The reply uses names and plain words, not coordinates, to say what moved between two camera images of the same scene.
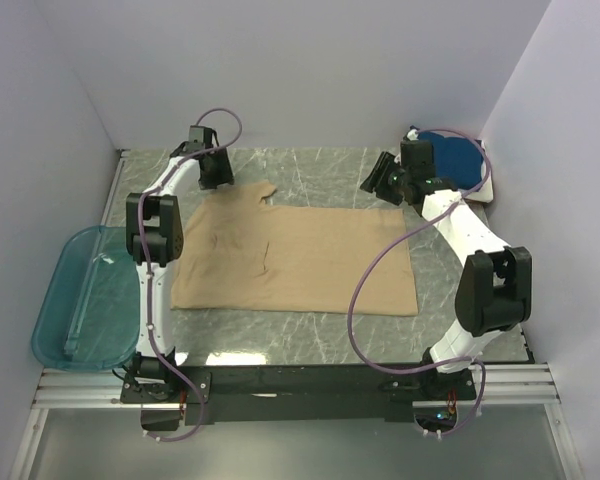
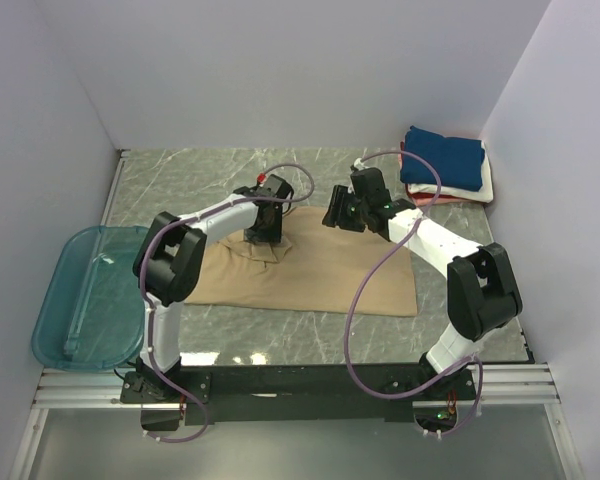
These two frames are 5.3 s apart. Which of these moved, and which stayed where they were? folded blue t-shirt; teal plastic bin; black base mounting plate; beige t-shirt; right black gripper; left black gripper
Moved: right black gripper; left black gripper
Stayed: beige t-shirt; folded blue t-shirt; teal plastic bin; black base mounting plate
